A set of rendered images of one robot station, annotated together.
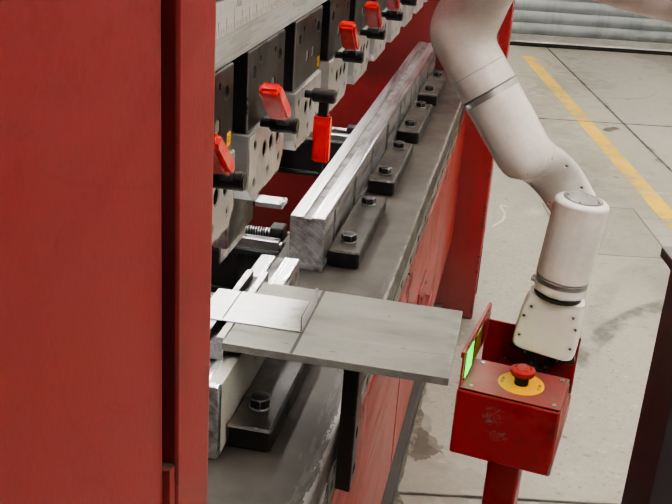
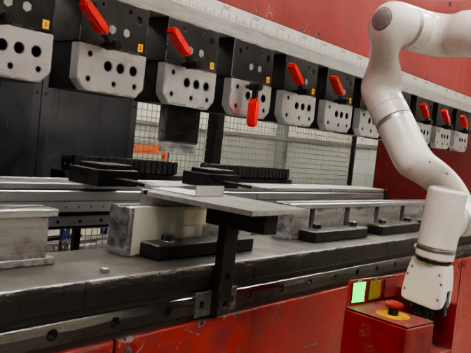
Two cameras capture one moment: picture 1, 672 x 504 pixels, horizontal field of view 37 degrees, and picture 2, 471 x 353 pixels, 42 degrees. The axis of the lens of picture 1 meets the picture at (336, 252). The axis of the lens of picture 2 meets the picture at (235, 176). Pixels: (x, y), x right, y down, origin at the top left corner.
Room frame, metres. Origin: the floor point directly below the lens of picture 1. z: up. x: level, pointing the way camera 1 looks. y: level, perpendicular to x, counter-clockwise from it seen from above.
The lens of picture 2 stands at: (0.03, -0.60, 1.11)
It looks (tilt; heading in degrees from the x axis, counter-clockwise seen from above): 3 degrees down; 28
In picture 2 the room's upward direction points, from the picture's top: 6 degrees clockwise
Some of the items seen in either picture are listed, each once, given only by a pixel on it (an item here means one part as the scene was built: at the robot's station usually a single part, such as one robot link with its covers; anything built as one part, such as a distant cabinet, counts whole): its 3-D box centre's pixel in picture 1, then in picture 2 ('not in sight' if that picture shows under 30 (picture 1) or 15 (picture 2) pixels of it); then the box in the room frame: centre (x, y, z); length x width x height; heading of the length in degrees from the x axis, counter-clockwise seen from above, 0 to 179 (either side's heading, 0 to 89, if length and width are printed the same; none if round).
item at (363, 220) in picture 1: (358, 229); (334, 232); (1.69, -0.04, 0.89); 0.30 x 0.05 x 0.03; 170
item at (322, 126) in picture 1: (318, 125); (251, 104); (1.24, 0.03, 1.20); 0.04 x 0.02 x 0.10; 80
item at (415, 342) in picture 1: (348, 329); (226, 202); (1.08, -0.02, 1.00); 0.26 x 0.18 x 0.01; 80
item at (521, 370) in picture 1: (522, 377); (393, 309); (1.36, -0.30, 0.79); 0.04 x 0.04 x 0.04
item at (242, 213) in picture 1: (233, 211); (179, 129); (1.10, 0.12, 1.13); 0.10 x 0.02 x 0.10; 170
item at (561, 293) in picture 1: (559, 283); (434, 252); (1.44, -0.36, 0.92); 0.09 x 0.08 x 0.03; 71
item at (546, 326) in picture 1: (551, 318); (429, 279); (1.44, -0.35, 0.86); 0.10 x 0.07 x 0.11; 71
